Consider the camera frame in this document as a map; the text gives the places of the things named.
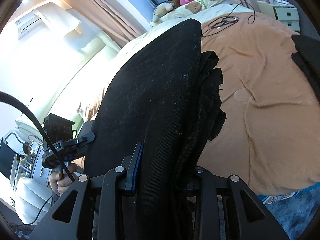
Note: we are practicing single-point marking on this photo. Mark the white nightstand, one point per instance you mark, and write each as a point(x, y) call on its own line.
point(287, 13)

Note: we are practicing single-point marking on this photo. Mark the blue rug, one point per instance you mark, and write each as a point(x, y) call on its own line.
point(287, 217)

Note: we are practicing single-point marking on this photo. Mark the white air conditioner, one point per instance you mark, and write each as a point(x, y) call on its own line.
point(26, 23)

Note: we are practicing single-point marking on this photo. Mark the black cloth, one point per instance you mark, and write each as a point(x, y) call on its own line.
point(306, 55)

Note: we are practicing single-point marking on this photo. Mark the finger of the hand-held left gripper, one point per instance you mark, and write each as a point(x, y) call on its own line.
point(80, 141)

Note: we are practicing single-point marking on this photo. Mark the cream bed sheet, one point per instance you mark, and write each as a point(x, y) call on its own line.
point(220, 7)

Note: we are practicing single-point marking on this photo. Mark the bear print pillow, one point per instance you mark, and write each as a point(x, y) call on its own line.
point(197, 7)

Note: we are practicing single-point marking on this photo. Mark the black pants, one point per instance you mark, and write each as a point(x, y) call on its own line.
point(155, 92)

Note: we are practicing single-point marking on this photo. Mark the person's left hand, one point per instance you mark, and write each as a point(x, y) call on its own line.
point(56, 181)

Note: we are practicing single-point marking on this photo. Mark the cluttered desk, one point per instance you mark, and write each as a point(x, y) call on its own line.
point(27, 155)

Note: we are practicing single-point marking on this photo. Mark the orange fleece blanket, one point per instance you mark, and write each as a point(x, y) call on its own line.
point(262, 92)

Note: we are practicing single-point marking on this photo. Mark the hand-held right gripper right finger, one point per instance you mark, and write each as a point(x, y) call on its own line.
point(207, 180)

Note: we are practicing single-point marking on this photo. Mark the blue patterned bed sheet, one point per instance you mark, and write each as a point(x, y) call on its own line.
point(277, 197)

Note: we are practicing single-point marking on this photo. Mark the brown plush bear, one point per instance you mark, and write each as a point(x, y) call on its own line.
point(176, 0)

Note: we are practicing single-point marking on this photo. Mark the white leather chair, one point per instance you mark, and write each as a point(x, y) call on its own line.
point(27, 195)

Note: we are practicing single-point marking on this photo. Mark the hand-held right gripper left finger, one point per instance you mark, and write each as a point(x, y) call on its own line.
point(137, 170)

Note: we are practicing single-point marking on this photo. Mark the white plush bear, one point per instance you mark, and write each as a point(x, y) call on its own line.
point(160, 11)

